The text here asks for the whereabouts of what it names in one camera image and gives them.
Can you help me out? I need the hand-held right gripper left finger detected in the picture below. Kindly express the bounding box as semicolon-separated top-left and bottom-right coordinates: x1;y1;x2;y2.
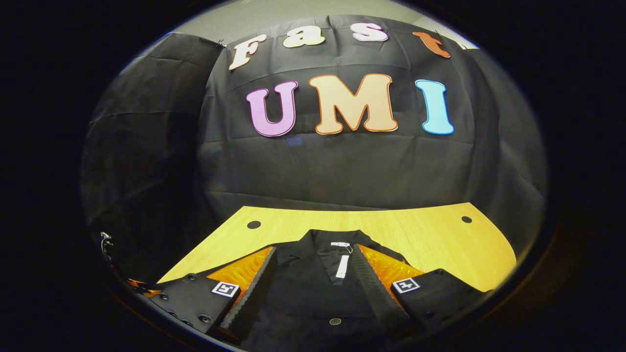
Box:
148;246;278;342

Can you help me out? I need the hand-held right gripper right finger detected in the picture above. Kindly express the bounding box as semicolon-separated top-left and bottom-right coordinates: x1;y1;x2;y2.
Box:
355;243;490;338

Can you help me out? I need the black button-up coat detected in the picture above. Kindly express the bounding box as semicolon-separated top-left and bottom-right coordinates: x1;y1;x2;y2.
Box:
235;229;416;352

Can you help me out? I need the black backdrop cloth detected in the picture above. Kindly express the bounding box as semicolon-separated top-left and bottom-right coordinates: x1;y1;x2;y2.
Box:
81;15;547;289

